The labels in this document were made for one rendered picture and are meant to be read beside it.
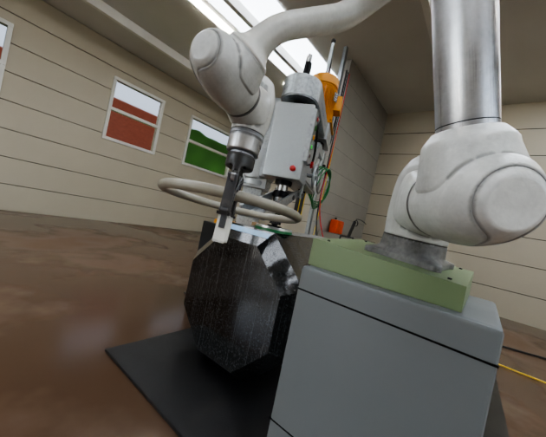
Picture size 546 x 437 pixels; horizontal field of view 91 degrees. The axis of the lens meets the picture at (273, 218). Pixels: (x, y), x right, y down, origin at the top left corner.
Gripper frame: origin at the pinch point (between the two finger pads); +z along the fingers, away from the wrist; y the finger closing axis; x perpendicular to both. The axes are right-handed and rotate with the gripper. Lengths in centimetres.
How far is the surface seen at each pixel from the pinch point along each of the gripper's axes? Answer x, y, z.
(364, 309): -35.3, -11.9, 9.4
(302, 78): -12, 66, -88
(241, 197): -2.7, -0.8, -9.3
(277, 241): -19, 70, 0
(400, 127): -271, 535, -334
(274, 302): -24, 59, 28
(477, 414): -52, -25, 19
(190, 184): 11.2, 0.2, -9.5
